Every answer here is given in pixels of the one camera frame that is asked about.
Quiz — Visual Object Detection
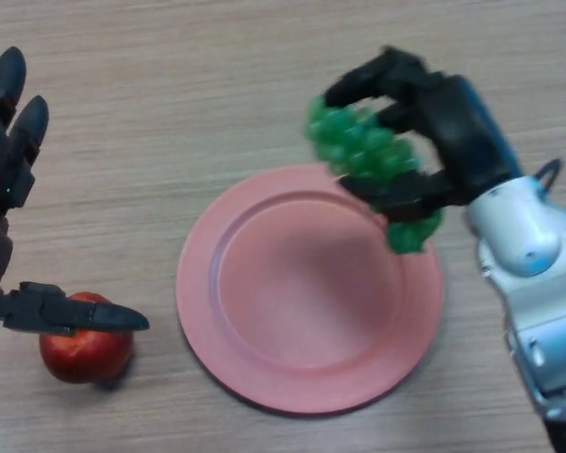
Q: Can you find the red apple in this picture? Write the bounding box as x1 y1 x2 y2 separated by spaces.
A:
38 291 136 384

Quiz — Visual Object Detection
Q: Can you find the green grape bunch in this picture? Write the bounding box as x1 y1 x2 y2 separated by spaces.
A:
303 95 447 257

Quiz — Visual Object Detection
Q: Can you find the pink round plate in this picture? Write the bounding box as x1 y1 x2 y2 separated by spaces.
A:
175 164 445 416

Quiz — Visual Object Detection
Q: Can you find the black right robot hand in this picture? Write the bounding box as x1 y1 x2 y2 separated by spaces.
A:
323 45 523 223

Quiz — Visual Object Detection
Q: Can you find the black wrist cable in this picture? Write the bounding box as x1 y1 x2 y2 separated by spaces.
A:
532 158 563 194

